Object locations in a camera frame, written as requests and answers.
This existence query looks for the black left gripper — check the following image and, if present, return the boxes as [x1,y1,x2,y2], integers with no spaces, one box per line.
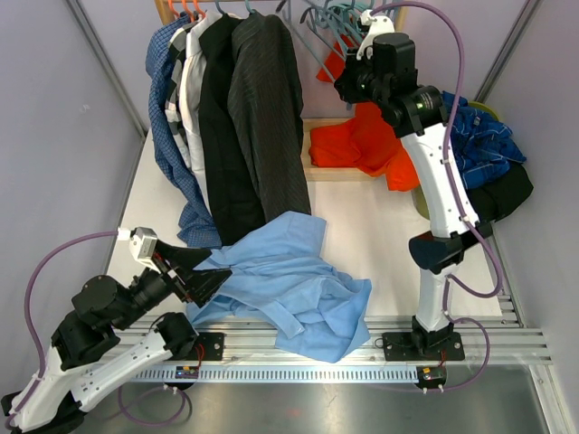
[114,240,233,331]

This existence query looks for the teal hanger of plaid shirt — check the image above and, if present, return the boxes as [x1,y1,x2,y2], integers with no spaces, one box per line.
[299,6,349,64]

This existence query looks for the light blue shirt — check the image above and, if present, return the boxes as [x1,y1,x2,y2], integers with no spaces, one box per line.
[185,212,372,363]

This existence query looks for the blue plaid shirt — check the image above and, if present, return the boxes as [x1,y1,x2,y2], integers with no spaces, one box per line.
[451,97,527,190]

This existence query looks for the teal hanger of light shirt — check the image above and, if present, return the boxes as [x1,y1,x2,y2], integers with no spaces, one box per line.
[276,1,352,118]

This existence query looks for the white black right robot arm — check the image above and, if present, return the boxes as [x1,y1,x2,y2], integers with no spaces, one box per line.
[335,33,492,362]

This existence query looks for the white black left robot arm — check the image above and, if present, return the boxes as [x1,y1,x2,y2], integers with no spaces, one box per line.
[1,228,232,433]

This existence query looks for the blue small check shirt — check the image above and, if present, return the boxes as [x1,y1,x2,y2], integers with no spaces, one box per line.
[145,14,221,248]

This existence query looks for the orange t-shirt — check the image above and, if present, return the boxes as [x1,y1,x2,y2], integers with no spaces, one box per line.
[309,38,422,193]

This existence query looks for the teal empty hanger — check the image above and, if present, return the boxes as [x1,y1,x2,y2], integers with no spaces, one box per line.
[371,0,404,22]
[322,1,362,46]
[338,1,375,34]

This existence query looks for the black long sleeve shirt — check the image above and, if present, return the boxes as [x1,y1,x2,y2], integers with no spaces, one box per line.
[199,14,265,246]

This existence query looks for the dark grey striped shirt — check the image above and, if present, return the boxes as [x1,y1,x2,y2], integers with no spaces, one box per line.
[228,13,311,221]

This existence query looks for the black white checked shirt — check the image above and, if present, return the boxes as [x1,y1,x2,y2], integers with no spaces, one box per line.
[165,23,195,137]

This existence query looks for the green plastic bin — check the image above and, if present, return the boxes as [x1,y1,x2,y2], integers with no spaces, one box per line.
[413,101,501,222]

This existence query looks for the wooden clothes rack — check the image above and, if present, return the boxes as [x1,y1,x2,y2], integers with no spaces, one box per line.
[154,0,408,182]

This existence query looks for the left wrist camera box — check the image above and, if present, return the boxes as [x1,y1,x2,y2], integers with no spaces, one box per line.
[128,227,158,271]

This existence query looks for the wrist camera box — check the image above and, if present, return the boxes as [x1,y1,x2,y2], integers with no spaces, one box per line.
[128,227,158,271]
[356,9,395,61]

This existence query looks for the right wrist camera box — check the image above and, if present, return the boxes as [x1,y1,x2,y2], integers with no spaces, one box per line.
[356,9,395,61]

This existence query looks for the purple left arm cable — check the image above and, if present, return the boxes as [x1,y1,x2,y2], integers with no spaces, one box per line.
[6,228,132,417]

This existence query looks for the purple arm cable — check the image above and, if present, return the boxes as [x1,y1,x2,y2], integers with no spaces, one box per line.
[370,0,504,334]
[6,228,132,417]

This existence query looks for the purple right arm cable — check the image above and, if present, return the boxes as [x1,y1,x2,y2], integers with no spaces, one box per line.
[370,0,504,334]

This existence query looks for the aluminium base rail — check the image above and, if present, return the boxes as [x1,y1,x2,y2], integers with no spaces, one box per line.
[76,266,555,385]

